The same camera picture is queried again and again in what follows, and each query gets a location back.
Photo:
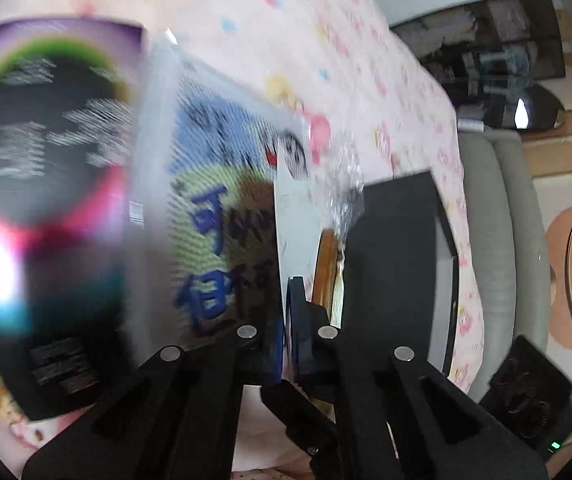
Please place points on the black box container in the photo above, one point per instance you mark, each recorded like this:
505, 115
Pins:
391, 260

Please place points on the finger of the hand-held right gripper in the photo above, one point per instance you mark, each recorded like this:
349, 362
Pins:
306, 420

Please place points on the small white device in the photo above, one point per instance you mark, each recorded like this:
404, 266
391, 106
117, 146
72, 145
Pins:
471, 125

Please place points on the black round table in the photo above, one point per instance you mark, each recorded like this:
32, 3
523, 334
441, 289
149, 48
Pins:
516, 110

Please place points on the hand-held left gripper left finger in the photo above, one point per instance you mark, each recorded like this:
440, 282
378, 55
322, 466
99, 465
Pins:
279, 355

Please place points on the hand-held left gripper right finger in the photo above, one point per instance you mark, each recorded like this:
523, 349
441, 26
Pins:
296, 330

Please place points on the grey padded bed edge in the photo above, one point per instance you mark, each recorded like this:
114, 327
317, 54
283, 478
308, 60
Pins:
506, 235

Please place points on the clear-sleeved printed card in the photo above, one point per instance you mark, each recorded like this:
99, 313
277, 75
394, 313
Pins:
205, 170

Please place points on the cream rug with orange circle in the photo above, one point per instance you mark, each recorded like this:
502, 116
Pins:
561, 240

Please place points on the purple and black box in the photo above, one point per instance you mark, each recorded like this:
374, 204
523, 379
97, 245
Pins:
40, 160

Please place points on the black glass cabinet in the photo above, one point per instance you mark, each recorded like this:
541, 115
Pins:
491, 55

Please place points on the pink cartoon printed blanket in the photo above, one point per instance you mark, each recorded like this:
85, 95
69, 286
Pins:
341, 35

